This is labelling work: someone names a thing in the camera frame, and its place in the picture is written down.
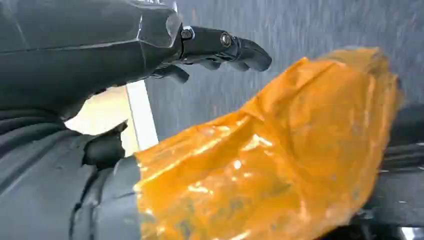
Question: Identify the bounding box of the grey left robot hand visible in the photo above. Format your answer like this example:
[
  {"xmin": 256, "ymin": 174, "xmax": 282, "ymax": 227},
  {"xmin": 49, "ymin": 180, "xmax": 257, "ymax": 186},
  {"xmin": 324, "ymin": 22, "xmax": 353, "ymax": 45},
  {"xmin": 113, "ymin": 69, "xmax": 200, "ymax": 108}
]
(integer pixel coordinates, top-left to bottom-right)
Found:
[{"xmin": 0, "ymin": 0, "xmax": 402, "ymax": 240}]

